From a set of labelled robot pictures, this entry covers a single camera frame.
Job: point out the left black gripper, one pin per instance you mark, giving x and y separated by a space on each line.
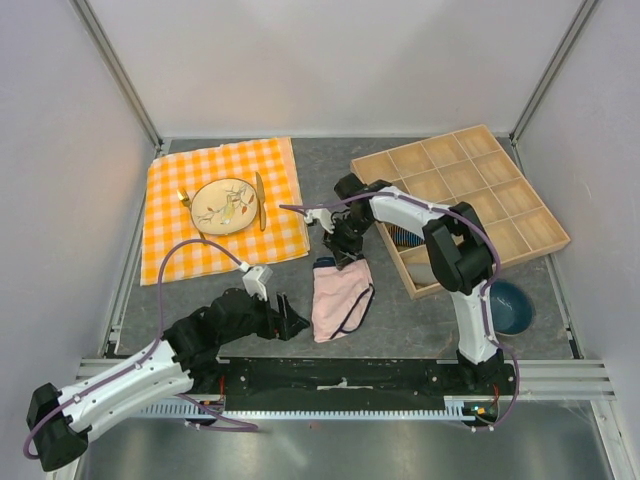
283 325

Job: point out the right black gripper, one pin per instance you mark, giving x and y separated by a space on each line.
342 249

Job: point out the pink underwear navy trim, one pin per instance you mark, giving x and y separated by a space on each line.
341 298

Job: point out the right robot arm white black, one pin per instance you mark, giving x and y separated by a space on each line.
460 254

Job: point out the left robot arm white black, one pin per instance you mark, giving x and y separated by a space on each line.
63 421

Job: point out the striped rolled sock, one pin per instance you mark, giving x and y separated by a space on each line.
404 238

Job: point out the grey rolled cloth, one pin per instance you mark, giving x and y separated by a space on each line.
421 274

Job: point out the gold knife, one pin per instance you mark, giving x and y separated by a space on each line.
261 197

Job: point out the beige floral plate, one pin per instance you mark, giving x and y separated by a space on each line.
225 206

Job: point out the wooden compartment tray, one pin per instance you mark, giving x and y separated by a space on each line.
471 166

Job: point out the gold fork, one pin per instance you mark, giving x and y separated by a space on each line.
186 201

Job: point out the blue ceramic bowl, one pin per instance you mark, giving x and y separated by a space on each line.
512 310

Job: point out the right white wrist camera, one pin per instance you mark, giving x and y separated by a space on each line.
320 216

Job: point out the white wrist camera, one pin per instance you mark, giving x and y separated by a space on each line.
320 216
255 279

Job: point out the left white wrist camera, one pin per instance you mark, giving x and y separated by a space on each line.
255 279

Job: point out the white slotted cable duct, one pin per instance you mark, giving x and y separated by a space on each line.
175 408

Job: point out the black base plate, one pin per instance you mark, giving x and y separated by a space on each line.
347 385

